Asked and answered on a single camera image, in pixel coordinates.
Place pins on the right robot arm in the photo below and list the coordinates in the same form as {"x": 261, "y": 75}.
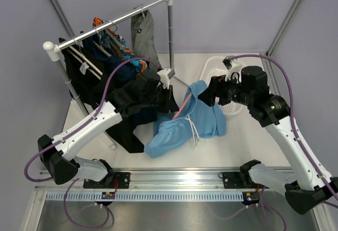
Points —
{"x": 311, "y": 184}

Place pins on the silver clothes rack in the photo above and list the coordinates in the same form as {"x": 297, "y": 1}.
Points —
{"x": 53, "y": 50}

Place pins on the wooden hanger with patterned shorts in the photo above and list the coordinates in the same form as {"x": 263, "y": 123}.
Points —
{"x": 114, "y": 42}

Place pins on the white slotted cable duct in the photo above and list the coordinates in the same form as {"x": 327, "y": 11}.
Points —
{"x": 148, "y": 196}

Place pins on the grey knit shorts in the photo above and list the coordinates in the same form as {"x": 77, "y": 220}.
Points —
{"x": 142, "y": 36}

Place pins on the patterned navy orange shorts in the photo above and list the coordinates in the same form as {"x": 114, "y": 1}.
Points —
{"x": 105, "y": 52}

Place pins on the light blue shorts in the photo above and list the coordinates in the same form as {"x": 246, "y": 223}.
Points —
{"x": 196, "y": 121}

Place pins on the navy blue garment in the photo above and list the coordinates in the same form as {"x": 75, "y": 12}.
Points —
{"x": 124, "y": 83}

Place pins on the white perforated basket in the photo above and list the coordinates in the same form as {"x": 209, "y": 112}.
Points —
{"x": 215, "y": 74}

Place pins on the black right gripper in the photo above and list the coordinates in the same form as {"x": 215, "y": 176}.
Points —
{"x": 220, "y": 87}

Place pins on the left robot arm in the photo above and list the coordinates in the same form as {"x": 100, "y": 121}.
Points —
{"x": 59, "y": 153}

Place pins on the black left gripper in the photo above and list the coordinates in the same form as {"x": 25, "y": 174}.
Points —
{"x": 169, "y": 105}

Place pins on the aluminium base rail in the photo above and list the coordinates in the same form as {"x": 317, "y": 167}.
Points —
{"x": 188, "y": 179}

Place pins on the pink clothes hanger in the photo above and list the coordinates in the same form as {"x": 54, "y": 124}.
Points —
{"x": 182, "y": 106}

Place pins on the black garment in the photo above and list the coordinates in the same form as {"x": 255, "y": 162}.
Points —
{"x": 95, "y": 93}

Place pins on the wooden hanger with black garment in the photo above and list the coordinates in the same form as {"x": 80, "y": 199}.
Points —
{"x": 81, "y": 63}

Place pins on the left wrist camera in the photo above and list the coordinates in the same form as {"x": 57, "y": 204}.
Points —
{"x": 165, "y": 75}

